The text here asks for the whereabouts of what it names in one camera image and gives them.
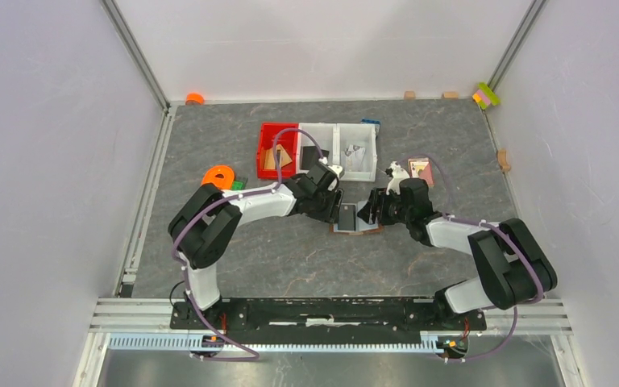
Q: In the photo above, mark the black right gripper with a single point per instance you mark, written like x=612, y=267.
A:
x=379, y=198

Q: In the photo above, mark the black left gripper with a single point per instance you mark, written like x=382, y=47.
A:
x=330, y=215

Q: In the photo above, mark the dark grey credit card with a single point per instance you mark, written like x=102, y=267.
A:
x=347, y=218

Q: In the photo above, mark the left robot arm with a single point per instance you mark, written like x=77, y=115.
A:
x=203, y=228

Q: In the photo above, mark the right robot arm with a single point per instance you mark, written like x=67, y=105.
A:
x=511, y=266

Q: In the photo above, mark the playing card box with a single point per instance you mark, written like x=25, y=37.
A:
x=421, y=168

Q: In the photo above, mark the black card in bin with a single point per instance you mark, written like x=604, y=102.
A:
x=309, y=155

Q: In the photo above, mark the cards in white bin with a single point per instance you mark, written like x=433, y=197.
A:
x=354, y=157

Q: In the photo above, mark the cards in red bin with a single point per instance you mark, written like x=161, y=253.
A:
x=274, y=157

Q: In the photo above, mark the red plastic bin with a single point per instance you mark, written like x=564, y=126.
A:
x=268, y=138

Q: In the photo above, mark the white plastic bin left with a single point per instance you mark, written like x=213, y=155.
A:
x=320, y=135

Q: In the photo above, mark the white plastic bin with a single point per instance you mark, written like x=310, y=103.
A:
x=320, y=135
x=364, y=135

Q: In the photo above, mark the white plastic bin right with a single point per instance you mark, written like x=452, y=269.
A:
x=364, y=135

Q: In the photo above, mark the green toy block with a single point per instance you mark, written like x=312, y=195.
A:
x=238, y=184

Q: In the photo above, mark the orange tape dispenser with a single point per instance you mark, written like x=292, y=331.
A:
x=221, y=176

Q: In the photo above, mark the blue toy piece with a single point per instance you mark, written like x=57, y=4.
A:
x=375, y=123

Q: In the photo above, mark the wooden arch block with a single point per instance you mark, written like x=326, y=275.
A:
x=503, y=160

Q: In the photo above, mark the wooden block left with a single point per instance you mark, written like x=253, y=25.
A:
x=409, y=95

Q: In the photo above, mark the wooden block middle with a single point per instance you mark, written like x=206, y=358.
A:
x=450, y=95

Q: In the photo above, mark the colourful toy block stack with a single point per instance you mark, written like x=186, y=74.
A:
x=485, y=97

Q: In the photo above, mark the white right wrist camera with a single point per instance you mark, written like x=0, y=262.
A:
x=397, y=174

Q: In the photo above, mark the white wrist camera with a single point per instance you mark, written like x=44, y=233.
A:
x=397, y=174
x=336, y=172

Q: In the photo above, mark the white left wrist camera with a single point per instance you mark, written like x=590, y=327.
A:
x=336, y=172

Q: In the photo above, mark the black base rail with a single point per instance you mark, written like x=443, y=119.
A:
x=390, y=320

